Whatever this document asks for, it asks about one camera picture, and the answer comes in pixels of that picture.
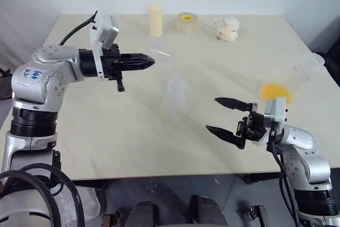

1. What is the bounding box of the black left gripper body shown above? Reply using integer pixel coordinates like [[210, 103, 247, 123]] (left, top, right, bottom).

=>
[[101, 43, 126, 94]]

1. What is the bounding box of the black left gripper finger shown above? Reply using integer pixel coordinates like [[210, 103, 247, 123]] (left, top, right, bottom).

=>
[[121, 52, 156, 64], [121, 62, 156, 72]]

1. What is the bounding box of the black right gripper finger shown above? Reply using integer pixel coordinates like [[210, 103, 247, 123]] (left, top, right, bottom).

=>
[[214, 97, 252, 112], [206, 124, 246, 150]]

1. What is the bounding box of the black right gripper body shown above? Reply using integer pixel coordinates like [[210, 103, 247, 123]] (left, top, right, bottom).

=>
[[236, 102, 268, 143]]

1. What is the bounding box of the orange liquid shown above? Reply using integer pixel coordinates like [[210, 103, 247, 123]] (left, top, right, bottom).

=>
[[259, 82, 293, 105]]

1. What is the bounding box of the clear cup with orange liquid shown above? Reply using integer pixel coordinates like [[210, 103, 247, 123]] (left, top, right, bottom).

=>
[[257, 52, 326, 106]]

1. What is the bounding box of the cream foam cylinder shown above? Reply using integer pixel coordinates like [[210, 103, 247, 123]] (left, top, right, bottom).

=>
[[148, 4, 164, 37]]

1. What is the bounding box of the clear plastic cup centre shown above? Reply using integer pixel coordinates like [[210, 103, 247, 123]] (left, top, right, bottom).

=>
[[161, 75, 189, 124]]

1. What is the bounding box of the clear tape roll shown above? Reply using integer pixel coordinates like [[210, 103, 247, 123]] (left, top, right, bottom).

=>
[[175, 12, 199, 35]]

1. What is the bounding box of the crumpled white plastic wrap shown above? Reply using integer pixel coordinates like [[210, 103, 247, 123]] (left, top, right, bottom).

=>
[[216, 15, 240, 43]]

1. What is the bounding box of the dark rounded shape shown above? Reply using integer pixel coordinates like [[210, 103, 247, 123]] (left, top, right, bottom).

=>
[[131, 200, 160, 227], [189, 195, 228, 227]]

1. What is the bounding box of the dark object beside table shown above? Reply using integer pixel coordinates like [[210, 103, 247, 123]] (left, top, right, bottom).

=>
[[0, 66, 14, 102]]

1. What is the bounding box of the clear plastic bag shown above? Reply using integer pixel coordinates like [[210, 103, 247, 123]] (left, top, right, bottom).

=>
[[52, 183, 101, 225]]

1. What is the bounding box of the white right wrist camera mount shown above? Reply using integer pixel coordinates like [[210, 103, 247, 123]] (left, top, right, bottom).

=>
[[263, 96, 288, 132]]

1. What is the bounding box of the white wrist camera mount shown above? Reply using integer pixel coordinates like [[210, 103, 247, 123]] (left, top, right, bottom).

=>
[[263, 96, 288, 132], [88, 6, 120, 81]]

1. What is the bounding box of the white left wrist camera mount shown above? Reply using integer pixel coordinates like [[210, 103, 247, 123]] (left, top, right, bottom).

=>
[[88, 6, 120, 81]]

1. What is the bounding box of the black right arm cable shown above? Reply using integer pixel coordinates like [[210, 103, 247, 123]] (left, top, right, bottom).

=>
[[269, 131, 302, 227]]

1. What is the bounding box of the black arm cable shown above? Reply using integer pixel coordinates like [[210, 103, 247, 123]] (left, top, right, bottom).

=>
[[58, 11, 99, 46], [269, 131, 302, 227]]

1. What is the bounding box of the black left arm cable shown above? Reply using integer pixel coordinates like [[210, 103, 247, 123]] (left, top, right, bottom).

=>
[[58, 11, 99, 46]]

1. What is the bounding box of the metal bracket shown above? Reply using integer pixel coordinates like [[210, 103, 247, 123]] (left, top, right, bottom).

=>
[[236, 205, 268, 227]]

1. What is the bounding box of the thick black cable loop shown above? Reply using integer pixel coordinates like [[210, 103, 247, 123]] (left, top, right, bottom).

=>
[[14, 163, 86, 227], [0, 170, 58, 227]]

